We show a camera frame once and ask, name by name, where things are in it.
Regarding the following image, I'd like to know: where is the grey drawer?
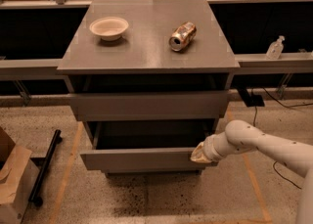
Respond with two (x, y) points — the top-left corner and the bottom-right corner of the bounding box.
(80, 119), (215, 175)
(69, 91), (228, 121)

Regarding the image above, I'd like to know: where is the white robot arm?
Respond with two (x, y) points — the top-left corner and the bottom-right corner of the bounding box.
(190, 120), (313, 224)

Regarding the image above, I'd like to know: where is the grey top drawer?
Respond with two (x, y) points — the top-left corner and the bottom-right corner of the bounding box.
(69, 91), (228, 121)

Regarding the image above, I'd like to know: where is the grey drawer cabinet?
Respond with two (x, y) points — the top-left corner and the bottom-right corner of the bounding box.
(57, 0), (241, 177)

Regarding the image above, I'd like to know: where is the black floor power box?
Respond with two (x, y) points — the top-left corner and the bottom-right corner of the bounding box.
(237, 87), (265, 108)

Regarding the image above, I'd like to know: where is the crushed orange soda can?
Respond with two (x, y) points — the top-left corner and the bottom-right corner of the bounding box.
(168, 22), (197, 52)

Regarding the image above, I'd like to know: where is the clear sanitizer pump bottle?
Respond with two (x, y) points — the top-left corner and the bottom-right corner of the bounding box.
(266, 35), (285, 60)

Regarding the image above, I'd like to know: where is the white paper bowl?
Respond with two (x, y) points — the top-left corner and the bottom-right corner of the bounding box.
(89, 17), (129, 41)

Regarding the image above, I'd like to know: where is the black metal bar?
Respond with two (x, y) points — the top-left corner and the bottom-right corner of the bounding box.
(28, 129), (63, 207)

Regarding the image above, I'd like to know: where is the cardboard box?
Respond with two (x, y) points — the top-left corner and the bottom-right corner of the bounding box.
(0, 128), (39, 224)

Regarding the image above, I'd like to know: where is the black floor cable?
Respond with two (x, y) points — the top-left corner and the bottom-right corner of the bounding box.
(252, 87), (313, 191)

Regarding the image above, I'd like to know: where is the grey metal rail shelf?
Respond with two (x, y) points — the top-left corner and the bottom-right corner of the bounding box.
(0, 52), (313, 81)

